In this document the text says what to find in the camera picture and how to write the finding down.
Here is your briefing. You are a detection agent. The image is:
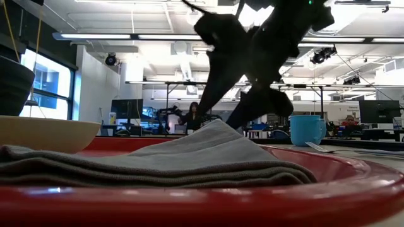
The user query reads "yellow hanging cable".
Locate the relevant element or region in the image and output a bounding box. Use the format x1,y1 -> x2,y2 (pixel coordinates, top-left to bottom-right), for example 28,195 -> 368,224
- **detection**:
2,0 -> 21,62
30,9 -> 44,105

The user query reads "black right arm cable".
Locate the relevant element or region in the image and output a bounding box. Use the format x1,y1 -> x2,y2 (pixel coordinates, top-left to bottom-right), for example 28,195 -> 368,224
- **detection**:
181,0 -> 206,15

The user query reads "black ceiling spotlight cluster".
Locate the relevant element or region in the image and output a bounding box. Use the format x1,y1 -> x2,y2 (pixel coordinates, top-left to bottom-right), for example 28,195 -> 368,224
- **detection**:
311,45 -> 338,66

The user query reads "black bowl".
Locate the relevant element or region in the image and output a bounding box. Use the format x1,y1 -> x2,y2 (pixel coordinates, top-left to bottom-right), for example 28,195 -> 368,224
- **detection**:
0,55 -> 36,117

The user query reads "large window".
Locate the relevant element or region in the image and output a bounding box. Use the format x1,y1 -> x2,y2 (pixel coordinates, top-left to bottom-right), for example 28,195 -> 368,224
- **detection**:
18,47 -> 76,120

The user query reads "person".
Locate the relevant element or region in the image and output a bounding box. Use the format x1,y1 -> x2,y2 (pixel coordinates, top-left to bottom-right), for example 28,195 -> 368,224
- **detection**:
342,115 -> 360,127
178,101 -> 203,132

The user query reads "grey cloth napkin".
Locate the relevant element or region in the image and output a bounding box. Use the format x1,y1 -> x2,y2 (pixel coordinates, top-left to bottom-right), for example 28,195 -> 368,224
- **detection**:
0,119 -> 318,189

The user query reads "overhead light bar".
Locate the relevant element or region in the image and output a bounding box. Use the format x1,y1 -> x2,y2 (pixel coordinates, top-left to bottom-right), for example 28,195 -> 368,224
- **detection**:
52,31 -> 404,44

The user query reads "blue mug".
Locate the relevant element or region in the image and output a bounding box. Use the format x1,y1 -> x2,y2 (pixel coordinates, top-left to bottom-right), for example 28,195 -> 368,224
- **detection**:
289,114 -> 328,148

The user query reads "black ceiling camera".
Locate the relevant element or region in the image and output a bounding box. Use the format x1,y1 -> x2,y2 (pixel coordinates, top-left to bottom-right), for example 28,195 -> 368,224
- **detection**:
105,52 -> 118,67

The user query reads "black background monitor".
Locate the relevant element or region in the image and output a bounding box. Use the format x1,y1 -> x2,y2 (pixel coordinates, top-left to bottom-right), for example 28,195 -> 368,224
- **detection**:
110,98 -> 145,120
359,100 -> 401,124

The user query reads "cream round plate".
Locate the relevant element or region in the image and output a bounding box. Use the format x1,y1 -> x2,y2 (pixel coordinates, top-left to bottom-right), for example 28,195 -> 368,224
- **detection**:
0,115 -> 102,154

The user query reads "red plastic tray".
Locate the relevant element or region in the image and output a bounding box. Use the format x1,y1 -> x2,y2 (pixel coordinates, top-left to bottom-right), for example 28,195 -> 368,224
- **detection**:
0,136 -> 404,227

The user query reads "black aluminium table frame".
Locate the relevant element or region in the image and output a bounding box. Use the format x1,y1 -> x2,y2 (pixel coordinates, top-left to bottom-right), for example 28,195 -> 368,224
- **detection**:
94,135 -> 404,151

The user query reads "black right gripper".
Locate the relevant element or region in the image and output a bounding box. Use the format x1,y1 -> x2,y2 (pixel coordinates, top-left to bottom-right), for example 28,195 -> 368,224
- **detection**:
193,12 -> 304,131

